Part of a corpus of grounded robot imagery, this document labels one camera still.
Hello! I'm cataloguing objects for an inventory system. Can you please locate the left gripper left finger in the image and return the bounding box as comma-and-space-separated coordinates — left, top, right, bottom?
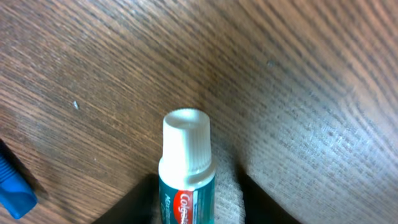
92, 174, 159, 224

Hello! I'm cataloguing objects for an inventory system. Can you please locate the teal toothpaste tube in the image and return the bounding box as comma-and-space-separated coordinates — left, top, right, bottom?
158, 108, 216, 224

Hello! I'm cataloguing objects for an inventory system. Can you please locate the blue disposable razor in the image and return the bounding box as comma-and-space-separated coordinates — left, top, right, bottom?
1, 155, 37, 220

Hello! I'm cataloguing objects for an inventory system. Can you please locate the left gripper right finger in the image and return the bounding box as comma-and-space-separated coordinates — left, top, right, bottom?
238, 170, 300, 224

